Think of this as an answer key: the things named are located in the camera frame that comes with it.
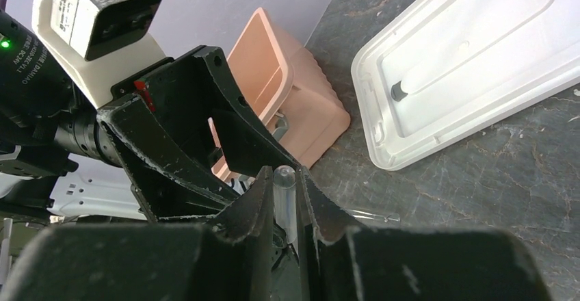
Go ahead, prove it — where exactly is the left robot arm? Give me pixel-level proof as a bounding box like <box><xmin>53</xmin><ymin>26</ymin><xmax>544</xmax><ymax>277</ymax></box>
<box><xmin>1</xmin><ymin>12</ymin><xmax>298</xmax><ymax>225</ymax></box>

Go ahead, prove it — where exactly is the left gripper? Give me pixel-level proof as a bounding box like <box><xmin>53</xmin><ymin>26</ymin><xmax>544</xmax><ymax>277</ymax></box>
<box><xmin>96</xmin><ymin>45</ymin><xmax>300</xmax><ymax>222</ymax></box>

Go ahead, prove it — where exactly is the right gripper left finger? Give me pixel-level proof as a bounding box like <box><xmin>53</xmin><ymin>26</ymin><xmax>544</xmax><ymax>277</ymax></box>
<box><xmin>1</xmin><ymin>166</ymin><xmax>274</xmax><ymax>300</ymax></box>

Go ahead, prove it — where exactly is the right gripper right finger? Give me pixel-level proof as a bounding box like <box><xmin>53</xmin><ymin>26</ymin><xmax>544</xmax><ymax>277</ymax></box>
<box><xmin>296</xmin><ymin>168</ymin><xmax>551</xmax><ymax>300</ymax></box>

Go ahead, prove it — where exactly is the small glass test tube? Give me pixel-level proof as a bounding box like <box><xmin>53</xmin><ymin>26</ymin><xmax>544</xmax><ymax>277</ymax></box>
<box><xmin>273</xmin><ymin>166</ymin><xmax>298</xmax><ymax>250</ymax></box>

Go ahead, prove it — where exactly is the white plastic lid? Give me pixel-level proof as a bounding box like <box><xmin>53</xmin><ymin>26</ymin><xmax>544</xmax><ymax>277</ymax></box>
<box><xmin>351</xmin><ymin>0</ymin><xmax>579</xmax><ymax>171</ymax></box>

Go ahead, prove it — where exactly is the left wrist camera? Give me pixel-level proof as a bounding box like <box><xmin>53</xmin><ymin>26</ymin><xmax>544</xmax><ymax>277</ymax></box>
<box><xmin>31</xmin><ymin>0</ymin><xmax>166</xmax><ymax>109</ymax></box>

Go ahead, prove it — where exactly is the pink plastic bin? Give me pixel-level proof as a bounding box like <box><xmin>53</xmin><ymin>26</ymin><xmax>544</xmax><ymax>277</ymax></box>
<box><xmin>227</xmin><ymin>8</ymin><xmax>351</xmax><ymax>168</ymax></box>

